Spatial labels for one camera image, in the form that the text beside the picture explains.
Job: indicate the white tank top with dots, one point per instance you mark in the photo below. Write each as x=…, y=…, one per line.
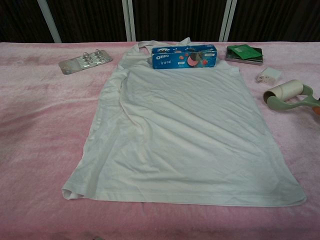
x=180, y=130

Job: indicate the white frame post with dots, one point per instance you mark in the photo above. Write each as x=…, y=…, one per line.
x=228, y=20
x=50, y=20
x=129, y=20

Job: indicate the pink fleece blanket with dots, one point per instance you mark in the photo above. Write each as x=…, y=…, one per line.
x=37, y=130

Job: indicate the white power adapter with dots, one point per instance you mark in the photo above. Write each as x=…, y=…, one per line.
x=270, y=76

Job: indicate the blue Oreo cookie box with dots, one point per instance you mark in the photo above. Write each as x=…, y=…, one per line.
x=175, y=61

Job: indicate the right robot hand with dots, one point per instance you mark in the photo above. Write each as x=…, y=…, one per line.
x=316, y=110

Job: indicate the silver binder clip blister pack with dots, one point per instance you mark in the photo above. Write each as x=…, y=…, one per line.
x=85, y=62

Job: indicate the green and black packet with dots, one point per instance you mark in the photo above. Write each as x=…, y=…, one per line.
x=233, y=60

